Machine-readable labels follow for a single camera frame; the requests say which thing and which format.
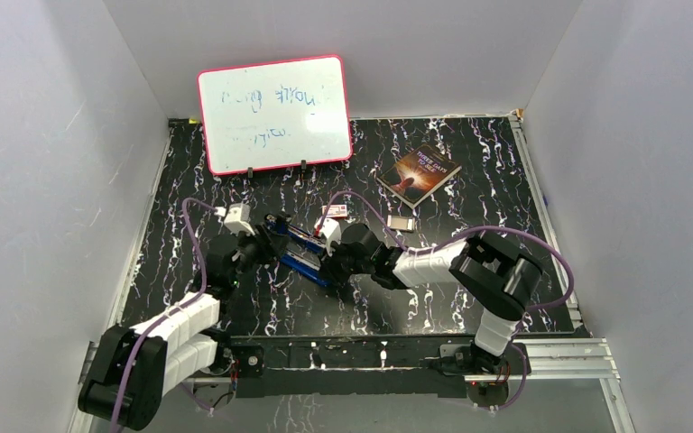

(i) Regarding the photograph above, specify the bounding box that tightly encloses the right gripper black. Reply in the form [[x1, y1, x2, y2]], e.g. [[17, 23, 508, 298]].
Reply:
[[318, 236, 374, 286]]

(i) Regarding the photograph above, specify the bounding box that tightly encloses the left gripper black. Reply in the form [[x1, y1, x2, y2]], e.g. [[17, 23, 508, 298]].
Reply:
[[229, 224, 291, 286]]

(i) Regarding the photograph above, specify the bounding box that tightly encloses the small red staple box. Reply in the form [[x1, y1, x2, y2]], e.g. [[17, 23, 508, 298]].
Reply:
[[321, 204, 349, 219]]

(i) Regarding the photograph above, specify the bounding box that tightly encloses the staple box tray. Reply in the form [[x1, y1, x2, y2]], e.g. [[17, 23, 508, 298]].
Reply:
[[386, 215, 416, 233]]

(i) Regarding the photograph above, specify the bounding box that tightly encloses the whiteboard with pink frame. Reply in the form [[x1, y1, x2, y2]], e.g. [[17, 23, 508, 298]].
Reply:
[[197, 55, 353, 176]]

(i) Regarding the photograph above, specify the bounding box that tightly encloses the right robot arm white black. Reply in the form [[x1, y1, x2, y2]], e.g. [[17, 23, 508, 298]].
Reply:
[[319, 225, 543, 374]]

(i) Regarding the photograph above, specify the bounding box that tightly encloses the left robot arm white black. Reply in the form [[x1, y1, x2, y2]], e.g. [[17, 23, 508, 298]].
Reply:
[[78, 214, 290, 431]]

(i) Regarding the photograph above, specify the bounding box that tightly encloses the paperback book orange cover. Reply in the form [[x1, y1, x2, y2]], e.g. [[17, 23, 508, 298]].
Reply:
[[377, 144, 461, 209]]

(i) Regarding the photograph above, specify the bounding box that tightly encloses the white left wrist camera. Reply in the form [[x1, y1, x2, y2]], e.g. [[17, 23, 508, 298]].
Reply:
[[214, 203, 255, 235]]

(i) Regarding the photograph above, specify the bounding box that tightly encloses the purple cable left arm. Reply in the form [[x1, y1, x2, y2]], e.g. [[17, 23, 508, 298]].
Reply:
[[110, 198, 228, 433]]

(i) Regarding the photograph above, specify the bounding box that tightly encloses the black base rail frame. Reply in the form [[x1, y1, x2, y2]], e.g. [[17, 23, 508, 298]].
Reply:
[[176, 333, 512, 401]]

